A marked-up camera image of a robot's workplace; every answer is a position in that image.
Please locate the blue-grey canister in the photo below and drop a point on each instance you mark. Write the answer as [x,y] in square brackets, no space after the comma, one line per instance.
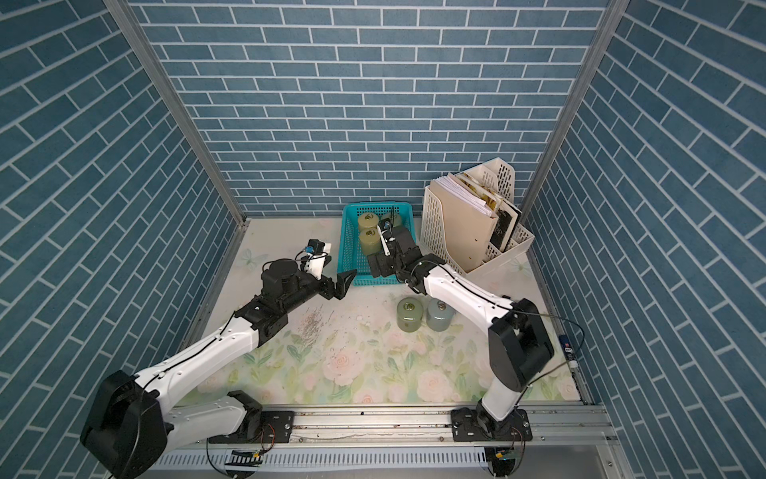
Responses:
[439,315]

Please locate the right corner aluminium post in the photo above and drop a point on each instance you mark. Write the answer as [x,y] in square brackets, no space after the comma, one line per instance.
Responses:
[604,33]

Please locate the teal plastic basket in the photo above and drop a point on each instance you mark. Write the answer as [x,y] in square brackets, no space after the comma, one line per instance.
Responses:
[350,255]

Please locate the stack of papers and booklets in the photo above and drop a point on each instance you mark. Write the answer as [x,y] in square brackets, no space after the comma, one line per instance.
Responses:
[508,215]

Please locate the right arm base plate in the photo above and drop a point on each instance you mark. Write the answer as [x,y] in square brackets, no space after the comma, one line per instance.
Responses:
[476,424]

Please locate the white slotted cable duct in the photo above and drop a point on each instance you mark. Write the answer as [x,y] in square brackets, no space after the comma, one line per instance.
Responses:
[323,459]

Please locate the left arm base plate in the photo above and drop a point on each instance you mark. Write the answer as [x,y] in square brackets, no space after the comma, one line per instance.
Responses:
[258,425]

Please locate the marker pen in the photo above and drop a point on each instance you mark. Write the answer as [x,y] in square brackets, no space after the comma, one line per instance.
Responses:
[569,351]

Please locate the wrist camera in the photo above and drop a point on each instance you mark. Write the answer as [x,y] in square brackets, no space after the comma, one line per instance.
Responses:
[385,233]
[315,257]

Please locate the aluminium front rail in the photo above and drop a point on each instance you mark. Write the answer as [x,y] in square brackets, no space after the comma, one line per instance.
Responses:
[376,425]

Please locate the corner aluminium post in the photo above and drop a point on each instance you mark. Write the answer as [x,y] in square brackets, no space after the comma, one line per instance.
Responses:
[604,33]
[130,27]

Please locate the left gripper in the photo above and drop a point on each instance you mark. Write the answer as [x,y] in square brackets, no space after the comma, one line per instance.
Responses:
[340,291]

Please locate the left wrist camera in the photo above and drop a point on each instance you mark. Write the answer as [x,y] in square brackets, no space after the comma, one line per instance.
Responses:
[315,257]

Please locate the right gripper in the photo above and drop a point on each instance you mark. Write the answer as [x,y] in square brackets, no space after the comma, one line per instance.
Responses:
[384,265]

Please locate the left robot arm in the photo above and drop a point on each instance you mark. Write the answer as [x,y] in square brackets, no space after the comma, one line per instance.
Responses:
[135,418]

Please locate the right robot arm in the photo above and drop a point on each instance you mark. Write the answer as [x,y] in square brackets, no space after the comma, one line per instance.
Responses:
[519,344]

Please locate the beige folder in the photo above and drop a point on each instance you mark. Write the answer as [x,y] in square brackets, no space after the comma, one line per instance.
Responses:
[468,223]

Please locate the yellow-green canister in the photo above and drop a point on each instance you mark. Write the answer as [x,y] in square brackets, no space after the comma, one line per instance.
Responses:
[367,221]
[370,242]

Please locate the right circuit board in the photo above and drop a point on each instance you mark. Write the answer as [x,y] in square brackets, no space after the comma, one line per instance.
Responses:
[508,456]

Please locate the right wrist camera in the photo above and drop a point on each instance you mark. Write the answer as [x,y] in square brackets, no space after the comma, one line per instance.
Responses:
[385,233]

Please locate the left corner aluminium post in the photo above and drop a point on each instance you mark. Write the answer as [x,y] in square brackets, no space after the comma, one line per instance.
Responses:
[130,27]

